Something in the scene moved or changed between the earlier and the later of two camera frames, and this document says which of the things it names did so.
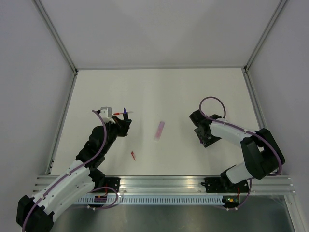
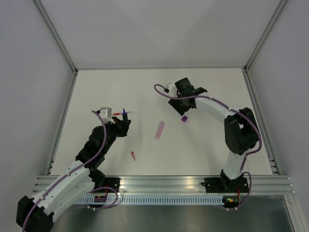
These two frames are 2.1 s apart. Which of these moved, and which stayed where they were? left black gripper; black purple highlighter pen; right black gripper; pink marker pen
Moved: right black gripper
Stayed: pink marker pen; left black gripper; black purple highlighter pen
